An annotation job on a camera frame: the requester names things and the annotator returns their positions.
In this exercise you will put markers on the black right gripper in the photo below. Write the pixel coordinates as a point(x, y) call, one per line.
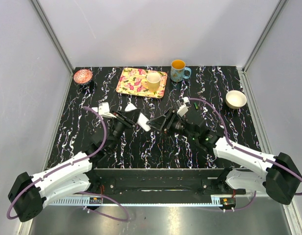
point(159, 122)

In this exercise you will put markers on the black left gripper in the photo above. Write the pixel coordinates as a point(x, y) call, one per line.
point(129, 118)

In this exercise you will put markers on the white remote control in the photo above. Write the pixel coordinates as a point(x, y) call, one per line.
point(142, 119)

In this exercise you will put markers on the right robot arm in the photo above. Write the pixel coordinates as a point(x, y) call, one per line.
point(277, 176)

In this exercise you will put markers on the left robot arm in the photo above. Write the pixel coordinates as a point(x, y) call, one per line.
point(30, 194)

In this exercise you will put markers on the floral serving tray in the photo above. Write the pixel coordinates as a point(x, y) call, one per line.
point(133, 81)

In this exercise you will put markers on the yellow mug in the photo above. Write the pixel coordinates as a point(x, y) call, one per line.
point(152, 81)

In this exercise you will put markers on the blue patterned mug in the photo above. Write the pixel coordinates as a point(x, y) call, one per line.
point(179, 71)

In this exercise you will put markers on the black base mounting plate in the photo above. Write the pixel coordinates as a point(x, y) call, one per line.
point(161, 186)

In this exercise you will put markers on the pink patterned bowl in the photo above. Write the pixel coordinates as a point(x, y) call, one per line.
point(83, 76)

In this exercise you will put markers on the cream bowl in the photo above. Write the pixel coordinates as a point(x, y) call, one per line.
point(235, 99)

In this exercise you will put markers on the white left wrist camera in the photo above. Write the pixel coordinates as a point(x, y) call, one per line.
point(103, 110)

